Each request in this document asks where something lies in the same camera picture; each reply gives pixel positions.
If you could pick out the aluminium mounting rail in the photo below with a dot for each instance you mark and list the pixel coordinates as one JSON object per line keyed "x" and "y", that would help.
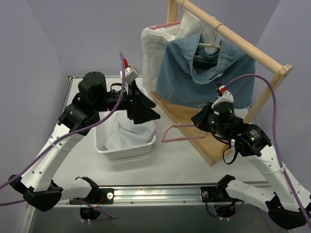
{"x": 123, "y": 195}

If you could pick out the pink hanger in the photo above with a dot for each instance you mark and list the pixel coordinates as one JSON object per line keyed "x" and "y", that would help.
{"x": 179, "y": 138}
{"x": 164, "y": 25}

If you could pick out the cream white hanger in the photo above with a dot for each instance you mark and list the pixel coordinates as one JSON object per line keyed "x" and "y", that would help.
{"x": 207, "y": 40}

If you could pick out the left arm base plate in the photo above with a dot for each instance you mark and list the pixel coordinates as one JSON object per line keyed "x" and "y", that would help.
{"x": 107, "y": 195}

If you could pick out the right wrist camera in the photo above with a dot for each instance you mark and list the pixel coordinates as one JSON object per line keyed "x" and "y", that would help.
{"x": 223, "y": 95}

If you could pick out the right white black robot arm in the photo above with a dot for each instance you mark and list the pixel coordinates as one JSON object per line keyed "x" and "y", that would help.
{"x": 288, "y": 204}

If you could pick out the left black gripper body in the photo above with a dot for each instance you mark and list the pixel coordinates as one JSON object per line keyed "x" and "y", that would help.
{"x": 132, "y": 105}

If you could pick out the pink hanger back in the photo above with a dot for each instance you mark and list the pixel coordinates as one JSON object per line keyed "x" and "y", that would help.
{"x": 164, "y": 25}

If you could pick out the pink hanger front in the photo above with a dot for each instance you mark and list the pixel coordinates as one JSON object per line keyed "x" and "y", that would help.
{"x": 179, "y": 138}

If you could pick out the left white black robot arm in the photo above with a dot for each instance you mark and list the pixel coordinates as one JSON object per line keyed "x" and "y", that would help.
{"x": 36, "y": 183}

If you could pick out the wooden clothes rack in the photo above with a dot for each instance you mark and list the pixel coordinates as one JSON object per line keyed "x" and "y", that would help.
{"x": 241, "y": 86}

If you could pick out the white plastic basket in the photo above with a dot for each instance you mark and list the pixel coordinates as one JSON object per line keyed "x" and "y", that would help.
{"x": 101, "y": 133}

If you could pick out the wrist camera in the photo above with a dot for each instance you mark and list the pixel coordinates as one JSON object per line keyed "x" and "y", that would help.
{"x": 223, "y": 95}
{"x": 131, "y": 73}

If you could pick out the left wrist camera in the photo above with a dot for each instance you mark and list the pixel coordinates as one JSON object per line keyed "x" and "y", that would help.
{"x": 131, "y": 73}

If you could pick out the white skirt front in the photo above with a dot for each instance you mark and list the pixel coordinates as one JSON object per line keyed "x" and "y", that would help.
{"x": 124, "y": 133}

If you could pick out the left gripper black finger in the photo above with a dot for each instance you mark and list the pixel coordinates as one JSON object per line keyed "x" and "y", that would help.
{"x": 143, "y": 115}
{"x": 141, "y": 100}

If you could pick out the blue denim skirt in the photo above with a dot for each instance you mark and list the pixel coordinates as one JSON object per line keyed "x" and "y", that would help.
{"x": 189, "y": 81}

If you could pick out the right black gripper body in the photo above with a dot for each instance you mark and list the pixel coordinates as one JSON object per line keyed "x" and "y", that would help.
{"x": 200, "y": 117}

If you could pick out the white pleated skirt back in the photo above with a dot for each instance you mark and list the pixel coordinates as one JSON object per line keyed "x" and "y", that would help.
{"x": 155, "y": 38}

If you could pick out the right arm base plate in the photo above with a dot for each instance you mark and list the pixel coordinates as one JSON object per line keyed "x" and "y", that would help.
{"x": 209, "y": 194}

